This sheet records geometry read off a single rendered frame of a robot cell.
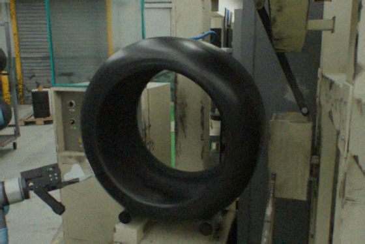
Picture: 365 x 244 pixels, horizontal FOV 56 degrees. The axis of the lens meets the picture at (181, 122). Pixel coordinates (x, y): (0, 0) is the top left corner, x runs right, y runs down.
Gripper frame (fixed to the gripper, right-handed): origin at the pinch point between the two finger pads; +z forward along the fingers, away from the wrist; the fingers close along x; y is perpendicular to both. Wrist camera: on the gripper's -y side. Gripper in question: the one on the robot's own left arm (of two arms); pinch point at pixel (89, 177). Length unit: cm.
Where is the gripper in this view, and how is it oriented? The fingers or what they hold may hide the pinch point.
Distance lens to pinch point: 118.3
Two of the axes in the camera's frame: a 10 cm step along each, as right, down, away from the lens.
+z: 9.1, -2.2, 3.6
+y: -2.6, -9.6, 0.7
